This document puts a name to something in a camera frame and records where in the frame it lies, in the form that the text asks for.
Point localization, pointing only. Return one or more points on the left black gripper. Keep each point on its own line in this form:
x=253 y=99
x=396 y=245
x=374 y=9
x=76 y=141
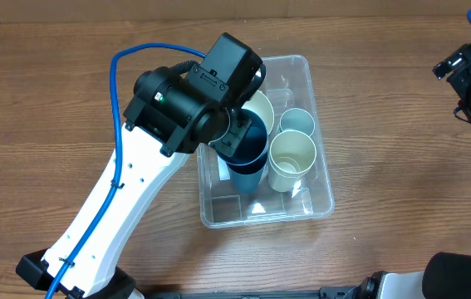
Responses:
x=237 y=114

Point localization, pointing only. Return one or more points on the cream bowl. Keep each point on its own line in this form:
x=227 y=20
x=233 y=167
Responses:
x=262 y=107

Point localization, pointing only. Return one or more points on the tall dark blue cup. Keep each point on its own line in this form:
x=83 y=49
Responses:
x=246 y=165

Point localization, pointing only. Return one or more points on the small grey cup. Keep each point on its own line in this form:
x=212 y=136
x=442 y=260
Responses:
x=297 y=119

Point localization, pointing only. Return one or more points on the tall cream cup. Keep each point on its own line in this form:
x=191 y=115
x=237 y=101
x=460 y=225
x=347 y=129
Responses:
x=291 y=155

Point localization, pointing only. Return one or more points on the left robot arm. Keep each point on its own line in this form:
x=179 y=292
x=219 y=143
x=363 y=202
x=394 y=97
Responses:
x=173 y=111

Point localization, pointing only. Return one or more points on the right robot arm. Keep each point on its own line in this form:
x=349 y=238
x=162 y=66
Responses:
x=447 y=275

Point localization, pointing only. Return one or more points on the white label in bin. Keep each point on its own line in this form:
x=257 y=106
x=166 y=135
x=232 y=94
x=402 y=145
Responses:
x=223 y=170

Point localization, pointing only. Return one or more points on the clear plastic storage bin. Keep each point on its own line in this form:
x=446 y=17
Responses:
x=288 y=84

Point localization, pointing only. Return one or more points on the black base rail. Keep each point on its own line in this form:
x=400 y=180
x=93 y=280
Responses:
x=322 y=293

